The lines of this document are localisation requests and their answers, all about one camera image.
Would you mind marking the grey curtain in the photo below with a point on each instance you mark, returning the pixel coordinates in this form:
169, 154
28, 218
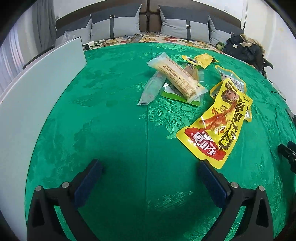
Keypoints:
45, 20

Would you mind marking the white storage box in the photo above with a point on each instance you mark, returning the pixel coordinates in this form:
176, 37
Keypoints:
34, 92

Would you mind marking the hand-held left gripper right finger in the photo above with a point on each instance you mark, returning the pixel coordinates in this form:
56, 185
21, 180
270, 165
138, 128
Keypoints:
212, 185

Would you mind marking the white power strip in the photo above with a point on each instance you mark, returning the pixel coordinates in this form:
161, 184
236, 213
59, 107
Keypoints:
89, 45

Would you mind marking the green white snack packet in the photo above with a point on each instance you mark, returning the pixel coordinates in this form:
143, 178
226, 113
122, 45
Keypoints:
175, 96

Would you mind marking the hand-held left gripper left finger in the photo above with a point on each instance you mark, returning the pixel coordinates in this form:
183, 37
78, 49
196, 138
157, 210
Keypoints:
89, 185

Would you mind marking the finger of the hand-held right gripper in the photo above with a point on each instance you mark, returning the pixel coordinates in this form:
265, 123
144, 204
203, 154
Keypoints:
290, 153

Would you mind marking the slim yellow snack packet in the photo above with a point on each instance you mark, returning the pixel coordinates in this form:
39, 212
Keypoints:
202, 59

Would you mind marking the large yellow red-label packet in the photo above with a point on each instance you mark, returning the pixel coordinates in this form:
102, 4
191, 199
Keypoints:
217, 125

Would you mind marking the small green object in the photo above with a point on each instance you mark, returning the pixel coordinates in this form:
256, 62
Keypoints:
219, 44

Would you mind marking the clear plastic bag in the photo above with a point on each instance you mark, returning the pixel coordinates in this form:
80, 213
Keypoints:
69, 37

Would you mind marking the brown snack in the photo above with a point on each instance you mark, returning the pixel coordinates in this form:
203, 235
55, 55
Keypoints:
193, 70

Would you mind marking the floral bedsheet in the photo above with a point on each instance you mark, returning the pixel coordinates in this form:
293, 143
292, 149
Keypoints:
166, 38

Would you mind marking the pale translucent snack packet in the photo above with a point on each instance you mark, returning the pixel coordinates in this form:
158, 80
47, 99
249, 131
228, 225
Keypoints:
151, 89

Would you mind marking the yellow-edged clear zip bag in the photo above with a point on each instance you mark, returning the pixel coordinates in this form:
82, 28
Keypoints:
233, 78

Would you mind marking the sheer white curtain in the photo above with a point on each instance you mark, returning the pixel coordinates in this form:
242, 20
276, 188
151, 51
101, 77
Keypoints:
11, 58

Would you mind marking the green patterned bedspread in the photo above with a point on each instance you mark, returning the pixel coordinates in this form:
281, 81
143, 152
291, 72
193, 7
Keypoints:
115, 129

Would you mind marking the long cream bread packet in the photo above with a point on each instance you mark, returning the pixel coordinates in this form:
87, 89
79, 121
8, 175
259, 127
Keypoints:
178, 78

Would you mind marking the grey two-tone pillow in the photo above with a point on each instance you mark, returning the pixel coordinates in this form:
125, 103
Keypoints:
78, 30
175, 27
124, 25
224, 32

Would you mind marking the black jacket with fur trim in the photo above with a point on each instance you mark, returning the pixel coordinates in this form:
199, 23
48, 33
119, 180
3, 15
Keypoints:
242, 49

